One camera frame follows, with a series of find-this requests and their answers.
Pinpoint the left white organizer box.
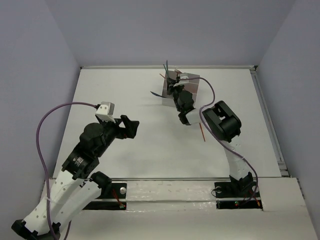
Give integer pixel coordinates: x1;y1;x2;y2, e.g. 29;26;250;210
161;69;185;111

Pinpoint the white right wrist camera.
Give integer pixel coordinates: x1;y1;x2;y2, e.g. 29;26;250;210
174;73;189;87

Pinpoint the orange chopstick in pile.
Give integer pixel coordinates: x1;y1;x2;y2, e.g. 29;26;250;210
199;123;206;142

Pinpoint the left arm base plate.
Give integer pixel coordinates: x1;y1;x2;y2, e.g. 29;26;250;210
83;181;127;211

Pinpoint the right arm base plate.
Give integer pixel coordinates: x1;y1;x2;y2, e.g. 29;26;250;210
211;181;263;210

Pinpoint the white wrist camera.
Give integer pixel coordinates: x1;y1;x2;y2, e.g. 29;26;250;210
174;73;189;87
95;101;116;123

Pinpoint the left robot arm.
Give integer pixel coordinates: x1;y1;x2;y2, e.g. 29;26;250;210
11;115;140;240

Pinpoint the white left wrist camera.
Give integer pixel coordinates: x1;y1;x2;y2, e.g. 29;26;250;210
95;101;116;123

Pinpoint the right white organizer box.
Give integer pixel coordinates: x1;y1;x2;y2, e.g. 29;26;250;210
184;73;200;106

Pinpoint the blue utensil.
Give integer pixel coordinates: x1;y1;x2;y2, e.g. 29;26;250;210
150;91;166;98

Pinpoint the white organizer box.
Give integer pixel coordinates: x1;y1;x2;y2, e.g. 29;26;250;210
184;73;200;106
161;69;185;111

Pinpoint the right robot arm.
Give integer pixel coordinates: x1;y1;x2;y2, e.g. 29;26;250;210
165;73;258;199

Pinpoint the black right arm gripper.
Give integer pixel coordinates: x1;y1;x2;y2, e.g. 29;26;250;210
167;77;184;112

